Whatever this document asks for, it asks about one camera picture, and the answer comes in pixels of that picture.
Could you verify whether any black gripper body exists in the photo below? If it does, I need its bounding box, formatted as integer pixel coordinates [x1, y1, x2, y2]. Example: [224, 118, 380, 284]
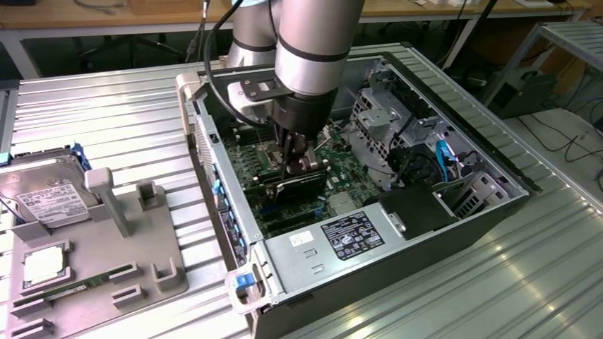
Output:
[271, 88, 340, 138]

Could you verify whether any graphics card with black shroud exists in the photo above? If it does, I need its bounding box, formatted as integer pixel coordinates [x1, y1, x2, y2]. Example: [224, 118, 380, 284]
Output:
[262, 169, 327, 208]

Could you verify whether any CPU socket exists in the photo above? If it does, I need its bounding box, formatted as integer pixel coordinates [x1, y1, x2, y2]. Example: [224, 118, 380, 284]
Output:
[262, 141, 284, 166]

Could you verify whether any green motherboard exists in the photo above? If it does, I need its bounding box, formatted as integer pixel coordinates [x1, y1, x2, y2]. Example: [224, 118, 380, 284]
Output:
[220, 119, 386, 239]

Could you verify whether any black labelled RAM stick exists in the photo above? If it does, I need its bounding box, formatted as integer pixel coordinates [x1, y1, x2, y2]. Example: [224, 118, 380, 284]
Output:
[254, 168, 284, 185]

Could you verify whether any silver chipset heatsink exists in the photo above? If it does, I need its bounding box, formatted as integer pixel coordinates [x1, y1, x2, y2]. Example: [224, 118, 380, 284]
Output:
[328, 193, 360, 213]

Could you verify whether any silver perforated disk bay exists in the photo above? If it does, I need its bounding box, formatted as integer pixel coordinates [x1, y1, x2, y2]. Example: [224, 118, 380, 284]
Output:
[351, 88, 451, 151]

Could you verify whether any short black expansion slot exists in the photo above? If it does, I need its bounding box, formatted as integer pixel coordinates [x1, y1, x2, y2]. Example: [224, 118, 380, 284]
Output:
[266, 211, 318, 227]

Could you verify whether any black plastic shroud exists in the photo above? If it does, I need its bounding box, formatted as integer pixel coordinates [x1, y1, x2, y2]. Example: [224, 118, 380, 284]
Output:
[378, 185, 460, 242]

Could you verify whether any silver power supply unit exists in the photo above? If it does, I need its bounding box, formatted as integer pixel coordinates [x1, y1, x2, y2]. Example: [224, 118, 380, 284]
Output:
[263, 204, 410, 296]

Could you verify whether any silver slotted disk bay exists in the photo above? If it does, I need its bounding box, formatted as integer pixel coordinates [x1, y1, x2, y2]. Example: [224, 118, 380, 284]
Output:
[431, 171, 512, 218]

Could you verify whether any open black PC case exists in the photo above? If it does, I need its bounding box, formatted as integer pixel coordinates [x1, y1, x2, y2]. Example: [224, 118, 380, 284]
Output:
[175, 51, 543, 339]

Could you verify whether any black chair base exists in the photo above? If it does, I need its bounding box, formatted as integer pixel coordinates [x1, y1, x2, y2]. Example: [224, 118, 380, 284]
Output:
[78, 33, 186, 69]

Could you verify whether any black box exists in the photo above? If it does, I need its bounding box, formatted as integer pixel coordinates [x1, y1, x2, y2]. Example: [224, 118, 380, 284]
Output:
[499, 70, 560, 119]

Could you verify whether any grey parts rack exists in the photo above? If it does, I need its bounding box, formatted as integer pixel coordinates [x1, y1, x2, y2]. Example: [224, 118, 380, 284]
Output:
[7, 167, 191, 339]

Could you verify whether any hard disk with blue caddy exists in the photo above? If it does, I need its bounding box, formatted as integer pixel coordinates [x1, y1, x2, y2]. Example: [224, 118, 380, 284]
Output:
[0, 143, 95, 230]

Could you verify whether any green RAM stick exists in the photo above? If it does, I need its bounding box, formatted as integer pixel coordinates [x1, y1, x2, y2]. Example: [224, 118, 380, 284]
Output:
[16, 267, 131, 305]

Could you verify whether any metal slat shelf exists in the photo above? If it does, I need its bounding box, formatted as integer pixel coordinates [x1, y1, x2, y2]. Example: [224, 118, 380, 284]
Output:
[483, 20, 603, 107]

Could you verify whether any silver CPU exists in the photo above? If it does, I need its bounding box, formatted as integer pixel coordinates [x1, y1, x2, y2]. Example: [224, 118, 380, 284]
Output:
[23, 251, 67, 283]

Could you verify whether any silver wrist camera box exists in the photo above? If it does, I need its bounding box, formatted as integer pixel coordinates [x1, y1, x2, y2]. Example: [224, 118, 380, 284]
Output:
[226, 79, 296, 125]

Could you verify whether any black wire bundle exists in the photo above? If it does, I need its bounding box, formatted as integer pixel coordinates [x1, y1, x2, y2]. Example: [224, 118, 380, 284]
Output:
[387, 145, 444, 191]

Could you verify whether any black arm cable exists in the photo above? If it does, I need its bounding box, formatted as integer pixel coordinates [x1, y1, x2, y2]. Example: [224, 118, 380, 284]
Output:
[203, 0, 278, 129]

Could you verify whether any blue wire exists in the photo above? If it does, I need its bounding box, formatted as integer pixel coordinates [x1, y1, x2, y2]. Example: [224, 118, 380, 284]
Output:
[435, 140, 454, 184]

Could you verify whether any grey hanging cable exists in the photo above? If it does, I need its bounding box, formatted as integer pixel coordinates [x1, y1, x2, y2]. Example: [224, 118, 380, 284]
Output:
[186, 0, 211, 64]

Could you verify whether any wooden desk white frame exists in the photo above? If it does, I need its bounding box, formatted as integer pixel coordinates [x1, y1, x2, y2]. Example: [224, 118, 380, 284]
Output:
[0, 0, 592, 81]

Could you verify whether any thin black cable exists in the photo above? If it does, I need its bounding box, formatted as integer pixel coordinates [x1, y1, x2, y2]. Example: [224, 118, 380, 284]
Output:
[515, 114, 603, 163]

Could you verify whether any grey metal rail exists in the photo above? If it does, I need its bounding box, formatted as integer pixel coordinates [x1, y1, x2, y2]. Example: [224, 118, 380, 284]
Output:
[0, 79, 22, 167]

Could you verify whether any black disk wire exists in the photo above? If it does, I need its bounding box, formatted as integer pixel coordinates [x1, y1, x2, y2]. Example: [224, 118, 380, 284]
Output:
[0, 196, 24, 225]

